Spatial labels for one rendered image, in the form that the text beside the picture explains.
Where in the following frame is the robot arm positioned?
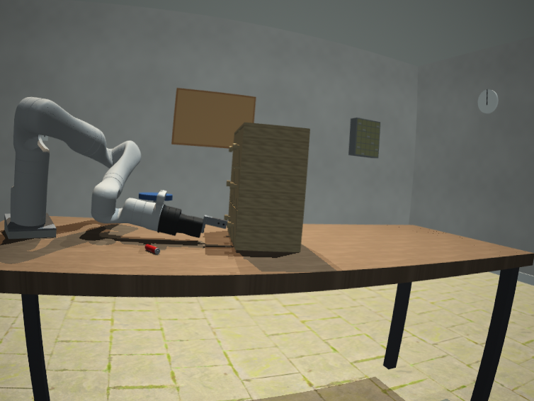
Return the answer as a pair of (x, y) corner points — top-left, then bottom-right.
(11, 97), (146, 227)

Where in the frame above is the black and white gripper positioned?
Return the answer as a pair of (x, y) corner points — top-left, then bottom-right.
(141, 190), (227, 238)

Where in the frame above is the small wooden chest of drawers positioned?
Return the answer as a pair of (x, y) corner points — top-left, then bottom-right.
(229, 123), (310, 252)

